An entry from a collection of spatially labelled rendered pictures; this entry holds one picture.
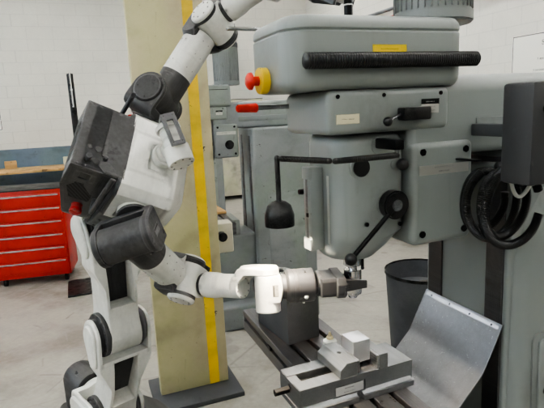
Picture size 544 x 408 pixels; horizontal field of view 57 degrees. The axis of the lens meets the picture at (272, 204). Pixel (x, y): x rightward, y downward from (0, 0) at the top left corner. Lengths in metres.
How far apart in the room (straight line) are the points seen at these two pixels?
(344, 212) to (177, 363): 2.19
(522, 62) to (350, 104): 5.51
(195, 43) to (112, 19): 8.82
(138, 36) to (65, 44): 7.34
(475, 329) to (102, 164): 1.10
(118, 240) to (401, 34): 0.80
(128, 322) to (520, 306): 1.15
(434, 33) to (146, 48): 1.90
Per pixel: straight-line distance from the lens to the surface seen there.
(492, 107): 1.43
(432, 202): 1.32
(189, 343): 3.20
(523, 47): 6.62
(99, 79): 10.16
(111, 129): 1.34
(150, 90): 1.42
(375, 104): 1.20
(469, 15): 1.41
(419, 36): 1.26
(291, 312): 1.67
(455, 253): 1.61
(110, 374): 1.77
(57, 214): 5.66
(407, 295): 3.27
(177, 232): 2.97
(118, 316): 1.68
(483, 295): 1.56
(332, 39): 1.14
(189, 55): 1.50
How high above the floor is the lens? 1.70
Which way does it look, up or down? 11 degrees down
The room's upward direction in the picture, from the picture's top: 3 degrees counter-clockwise
